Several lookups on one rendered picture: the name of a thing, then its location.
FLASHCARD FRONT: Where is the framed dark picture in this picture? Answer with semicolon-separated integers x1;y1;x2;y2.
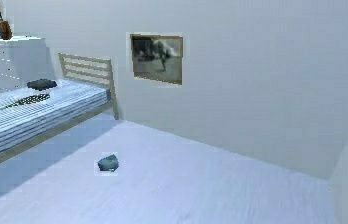
129;33;184;86

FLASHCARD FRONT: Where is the black flat round object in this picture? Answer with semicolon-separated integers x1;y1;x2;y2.
26;78;58;91

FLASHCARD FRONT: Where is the white striped bed wooden frame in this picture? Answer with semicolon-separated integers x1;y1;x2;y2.
0;52;120;172

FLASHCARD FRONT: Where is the blue crumpled cloth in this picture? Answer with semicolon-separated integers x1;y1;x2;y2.
96;153;120;173

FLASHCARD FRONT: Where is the brown guitar-shaped object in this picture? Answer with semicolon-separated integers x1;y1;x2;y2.
0;0;14;41

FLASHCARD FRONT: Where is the black dotted racket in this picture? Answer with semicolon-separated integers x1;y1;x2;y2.
5;93;51;109

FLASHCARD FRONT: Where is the white chest of drawers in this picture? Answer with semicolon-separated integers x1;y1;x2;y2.
0;36;57;99

